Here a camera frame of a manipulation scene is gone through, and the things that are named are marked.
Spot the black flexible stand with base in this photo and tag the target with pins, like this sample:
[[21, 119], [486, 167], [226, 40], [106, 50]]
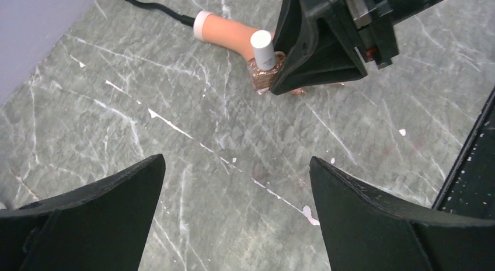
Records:
[[153, 6]]

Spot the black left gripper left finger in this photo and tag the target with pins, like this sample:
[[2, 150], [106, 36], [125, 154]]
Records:
[[103, 225]]

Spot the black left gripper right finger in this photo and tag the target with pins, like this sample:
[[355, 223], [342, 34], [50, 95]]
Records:
[[365, 228]]

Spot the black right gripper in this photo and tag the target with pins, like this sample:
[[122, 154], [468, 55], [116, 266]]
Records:
[[319, 39]]

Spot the glitter nail polish bottle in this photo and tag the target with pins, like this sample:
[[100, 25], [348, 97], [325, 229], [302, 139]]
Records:
[[266, 62]]

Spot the mannequin practice hand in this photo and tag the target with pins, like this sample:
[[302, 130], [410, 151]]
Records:
[[226, 33]]

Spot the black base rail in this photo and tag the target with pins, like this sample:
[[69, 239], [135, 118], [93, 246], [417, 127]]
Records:
[[468, 189]]

